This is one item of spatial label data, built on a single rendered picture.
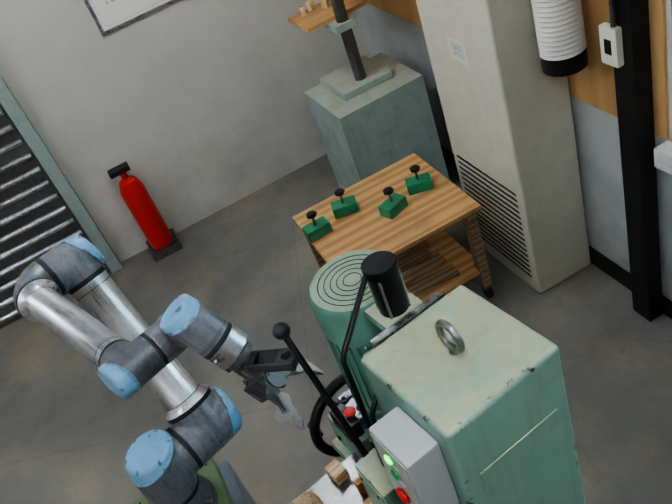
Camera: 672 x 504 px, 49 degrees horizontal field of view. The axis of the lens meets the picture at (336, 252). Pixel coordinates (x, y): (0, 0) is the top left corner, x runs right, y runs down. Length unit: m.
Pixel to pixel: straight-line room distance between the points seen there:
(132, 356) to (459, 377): 0.77
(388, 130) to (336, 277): 2.44
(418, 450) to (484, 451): 0.10
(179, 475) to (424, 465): 1.17
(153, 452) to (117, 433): 1.50
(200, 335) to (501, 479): 0.67
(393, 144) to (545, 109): 1.10
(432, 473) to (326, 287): 0.41
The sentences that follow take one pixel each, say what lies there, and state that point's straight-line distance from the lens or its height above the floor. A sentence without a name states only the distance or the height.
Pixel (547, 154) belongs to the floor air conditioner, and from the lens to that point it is 3.02.
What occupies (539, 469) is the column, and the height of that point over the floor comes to 1.30.
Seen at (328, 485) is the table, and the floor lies 0.90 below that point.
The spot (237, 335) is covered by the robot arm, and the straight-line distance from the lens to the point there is 1.56.
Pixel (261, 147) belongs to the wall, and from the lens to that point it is 4.61.
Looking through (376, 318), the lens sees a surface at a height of 1.52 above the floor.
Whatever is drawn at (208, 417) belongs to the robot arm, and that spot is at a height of 0.87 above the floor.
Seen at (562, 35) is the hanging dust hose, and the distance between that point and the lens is 2.61.
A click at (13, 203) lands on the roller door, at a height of 0.66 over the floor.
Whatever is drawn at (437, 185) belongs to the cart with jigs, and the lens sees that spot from 3.24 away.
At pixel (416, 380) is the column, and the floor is 1.52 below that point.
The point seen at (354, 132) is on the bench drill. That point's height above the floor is 0.60.
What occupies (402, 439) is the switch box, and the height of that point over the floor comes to 1.48.
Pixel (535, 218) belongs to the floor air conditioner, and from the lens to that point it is 3.13.
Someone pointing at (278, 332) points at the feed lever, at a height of 1.43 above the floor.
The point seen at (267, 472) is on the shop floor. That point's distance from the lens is 3.12.
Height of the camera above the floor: 2.36
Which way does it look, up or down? 37 degrees down
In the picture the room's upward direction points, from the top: 22 degrees counter-clockwise
